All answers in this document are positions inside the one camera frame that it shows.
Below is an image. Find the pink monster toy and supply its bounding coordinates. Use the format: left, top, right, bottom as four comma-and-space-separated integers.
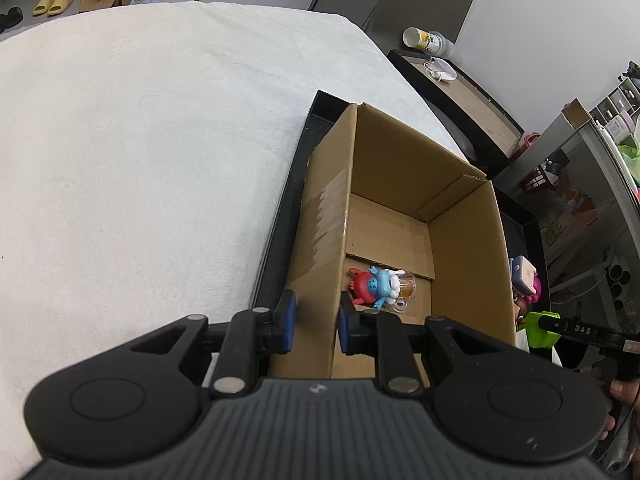
522, 272, 543, 306

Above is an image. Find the blue and red toy figure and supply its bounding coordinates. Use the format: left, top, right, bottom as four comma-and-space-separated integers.
347, 266, 404, 311

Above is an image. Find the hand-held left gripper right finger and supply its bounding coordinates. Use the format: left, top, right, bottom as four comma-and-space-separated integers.
337, 292, 507, 395

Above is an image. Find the green plastic box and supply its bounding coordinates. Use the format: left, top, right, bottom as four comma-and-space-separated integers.
522, 311, 562, 349

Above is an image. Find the desk organiser shelf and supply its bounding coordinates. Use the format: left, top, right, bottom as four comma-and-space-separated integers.
590, 61, 640, 147

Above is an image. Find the pink cup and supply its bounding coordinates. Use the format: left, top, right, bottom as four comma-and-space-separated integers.
520, 131, 542, 159

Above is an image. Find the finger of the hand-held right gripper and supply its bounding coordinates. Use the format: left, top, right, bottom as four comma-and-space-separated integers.
547, 321, 601, 343

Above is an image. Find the black side table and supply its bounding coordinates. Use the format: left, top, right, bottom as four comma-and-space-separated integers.
387, 48, 526, 171

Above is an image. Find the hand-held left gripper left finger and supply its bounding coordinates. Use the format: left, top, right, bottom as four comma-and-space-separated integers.
127, 290, 298, 395

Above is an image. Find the black tray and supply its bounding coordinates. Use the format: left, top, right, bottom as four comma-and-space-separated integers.
248, 90, 552, 361

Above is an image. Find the clear toy mug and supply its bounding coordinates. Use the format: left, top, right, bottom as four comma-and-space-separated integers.
390, 270, 419, 314

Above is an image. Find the white face mask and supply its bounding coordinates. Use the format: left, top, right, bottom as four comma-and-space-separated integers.
424, 57, 458, 82

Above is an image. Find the white and yellow bottle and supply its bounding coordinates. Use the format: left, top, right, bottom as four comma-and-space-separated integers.
403, 26, 455, 59

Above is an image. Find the red and black box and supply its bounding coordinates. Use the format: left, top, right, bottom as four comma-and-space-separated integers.
520, 152, 571, 197

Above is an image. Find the pink and grey toy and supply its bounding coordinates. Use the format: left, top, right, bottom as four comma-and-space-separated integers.
509, 255, 538, 295

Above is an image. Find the person's right hand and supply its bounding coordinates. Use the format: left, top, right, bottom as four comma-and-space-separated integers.
602, 379, 640, 443

